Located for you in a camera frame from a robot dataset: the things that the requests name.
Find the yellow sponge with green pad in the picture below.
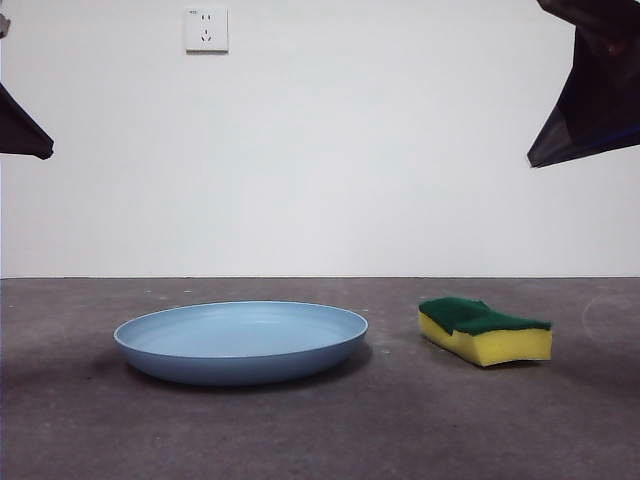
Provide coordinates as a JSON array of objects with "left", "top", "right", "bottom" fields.
[{"left": 417, "top": 296, "right": 554, "bottom": 369}]

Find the light blue round plate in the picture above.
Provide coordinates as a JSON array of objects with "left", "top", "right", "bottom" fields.
[{"left": 112, "top": 299, "right": 370, "bottom": 387}]

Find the white wall socket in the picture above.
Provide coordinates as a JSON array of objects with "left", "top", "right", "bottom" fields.
[{"left": 185, "top": 6, "right": 230, "bottom": 54}]

